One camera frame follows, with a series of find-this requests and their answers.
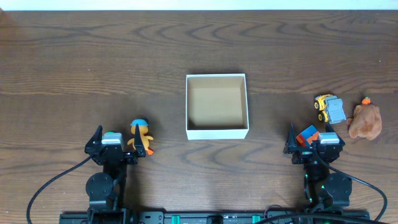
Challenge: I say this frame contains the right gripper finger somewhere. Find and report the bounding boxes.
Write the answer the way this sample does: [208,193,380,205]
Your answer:
[284,124,297,151]
[325,123,345,146]

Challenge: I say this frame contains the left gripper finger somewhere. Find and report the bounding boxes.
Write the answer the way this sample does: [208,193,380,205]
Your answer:
[85,125,103,148]
[134,124,146,154]

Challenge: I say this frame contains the yellow grey toy truck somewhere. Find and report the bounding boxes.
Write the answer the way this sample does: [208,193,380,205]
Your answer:
[314,94,346,124]

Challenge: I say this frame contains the multicoloured puzzle cube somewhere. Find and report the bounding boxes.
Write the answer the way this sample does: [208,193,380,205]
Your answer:
[296,125,320,147]

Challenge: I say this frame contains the orange duck toy blue hat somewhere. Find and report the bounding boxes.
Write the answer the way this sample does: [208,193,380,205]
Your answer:
[131,119,154,156]

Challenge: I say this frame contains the brown plush toy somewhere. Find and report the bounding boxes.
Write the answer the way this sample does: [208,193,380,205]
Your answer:
[346,97,382,141]

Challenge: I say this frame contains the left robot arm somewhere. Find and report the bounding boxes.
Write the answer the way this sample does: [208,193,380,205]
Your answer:
[85,125,146,213]

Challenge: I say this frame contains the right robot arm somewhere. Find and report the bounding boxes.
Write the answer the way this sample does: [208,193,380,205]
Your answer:
[283,124,352,212]

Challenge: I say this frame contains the white cardboard box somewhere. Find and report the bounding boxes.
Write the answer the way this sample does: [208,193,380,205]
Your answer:
[185,73,249,140]

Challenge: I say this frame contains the right black cable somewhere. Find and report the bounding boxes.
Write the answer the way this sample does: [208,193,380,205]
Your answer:
[312,144,389,222]

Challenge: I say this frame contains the black cable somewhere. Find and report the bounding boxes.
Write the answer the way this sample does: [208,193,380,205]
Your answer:
[312,144,389,222]
[26,155,93,224]

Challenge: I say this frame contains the left black cable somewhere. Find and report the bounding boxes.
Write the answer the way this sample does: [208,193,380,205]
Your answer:
[26,155,93,224]

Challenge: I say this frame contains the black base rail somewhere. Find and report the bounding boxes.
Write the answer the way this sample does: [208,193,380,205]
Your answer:
[58,210,371,224]

